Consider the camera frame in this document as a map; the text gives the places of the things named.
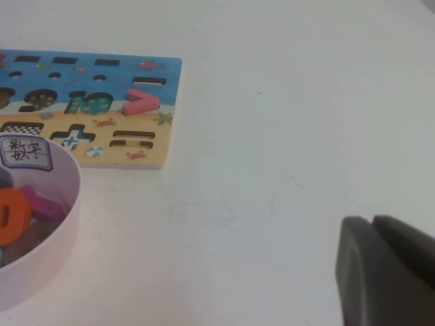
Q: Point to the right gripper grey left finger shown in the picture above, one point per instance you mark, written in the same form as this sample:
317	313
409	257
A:
374	282

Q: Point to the pink plastic bowl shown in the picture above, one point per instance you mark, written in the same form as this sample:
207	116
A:
64	217

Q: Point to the orange number ten piece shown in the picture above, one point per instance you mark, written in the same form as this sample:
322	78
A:
17	210

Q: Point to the pink greater-than sign piece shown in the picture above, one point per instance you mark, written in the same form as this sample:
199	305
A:
144	105

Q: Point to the magenta number piece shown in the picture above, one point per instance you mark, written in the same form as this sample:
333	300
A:
44	205

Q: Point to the two-character handwritten paper label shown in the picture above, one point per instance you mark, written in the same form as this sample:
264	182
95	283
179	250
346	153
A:
25	153

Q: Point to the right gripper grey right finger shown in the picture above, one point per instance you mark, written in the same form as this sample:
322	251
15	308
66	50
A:
411	244

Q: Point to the ocean themed wooden puzzle board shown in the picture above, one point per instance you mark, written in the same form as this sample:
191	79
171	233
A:
142	151

